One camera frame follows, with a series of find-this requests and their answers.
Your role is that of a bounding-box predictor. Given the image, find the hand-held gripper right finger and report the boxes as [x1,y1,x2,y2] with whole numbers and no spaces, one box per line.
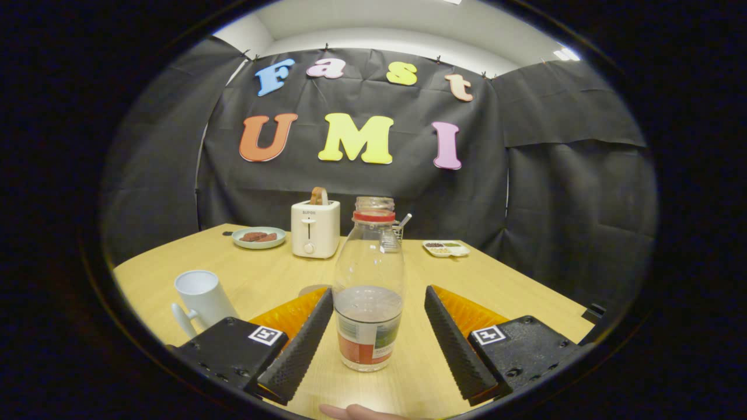
[424,285,584,401]

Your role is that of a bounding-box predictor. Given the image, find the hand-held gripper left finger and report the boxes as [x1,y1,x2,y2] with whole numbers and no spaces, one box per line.
[169,287,334,406]

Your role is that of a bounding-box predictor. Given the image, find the clear juice bottle red label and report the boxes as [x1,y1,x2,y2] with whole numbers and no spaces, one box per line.
[333,197,405,373]

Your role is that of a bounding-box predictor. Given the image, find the white cup with handle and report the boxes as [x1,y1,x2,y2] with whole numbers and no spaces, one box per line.
[171,269,239,339]

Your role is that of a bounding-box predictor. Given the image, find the wooden table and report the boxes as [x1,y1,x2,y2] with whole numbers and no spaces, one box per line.
[113,223,595,419]

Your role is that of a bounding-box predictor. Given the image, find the white divided snack tray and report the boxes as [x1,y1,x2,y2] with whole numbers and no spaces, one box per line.
[423,240,470,258]

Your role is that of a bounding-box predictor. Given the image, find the pale green plate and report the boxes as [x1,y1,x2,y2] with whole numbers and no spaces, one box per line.
[232,226,287,250]

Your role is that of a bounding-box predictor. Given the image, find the white toaster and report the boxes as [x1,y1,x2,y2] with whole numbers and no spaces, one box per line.
[291,199,341,260]

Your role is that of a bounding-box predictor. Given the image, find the black backdrop cloth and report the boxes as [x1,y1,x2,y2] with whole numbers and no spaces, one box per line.
[99,36,659,316]

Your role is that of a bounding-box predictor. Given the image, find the metal wire basket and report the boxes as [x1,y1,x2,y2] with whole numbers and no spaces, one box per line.
[382,223,405,253]

